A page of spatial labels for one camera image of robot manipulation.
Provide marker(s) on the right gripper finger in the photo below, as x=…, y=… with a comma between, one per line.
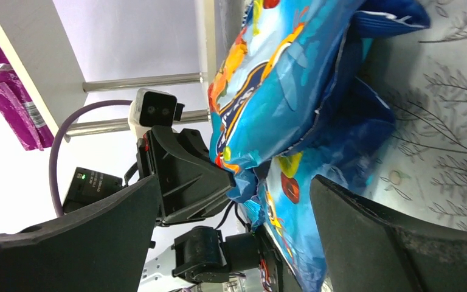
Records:
x=371, y=247

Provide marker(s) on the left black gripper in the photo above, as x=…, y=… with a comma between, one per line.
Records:
x=102, y=240

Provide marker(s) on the blue candy bag underneath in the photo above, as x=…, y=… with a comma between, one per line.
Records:
x=285, y=208

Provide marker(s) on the purple grape candy bag front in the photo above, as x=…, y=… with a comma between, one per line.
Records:
x=20, y=112

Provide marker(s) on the blue fruit candy bag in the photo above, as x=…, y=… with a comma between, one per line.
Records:
x=288, y=71

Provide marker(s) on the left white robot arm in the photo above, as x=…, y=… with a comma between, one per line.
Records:
x=203, y=255

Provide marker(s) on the white two-tier shelf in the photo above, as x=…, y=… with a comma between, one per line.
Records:
x=35, y=43

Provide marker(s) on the floral table mat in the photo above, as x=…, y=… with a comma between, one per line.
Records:
x=423, y=77

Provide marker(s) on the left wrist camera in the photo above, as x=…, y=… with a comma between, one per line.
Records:
x=151, y=108

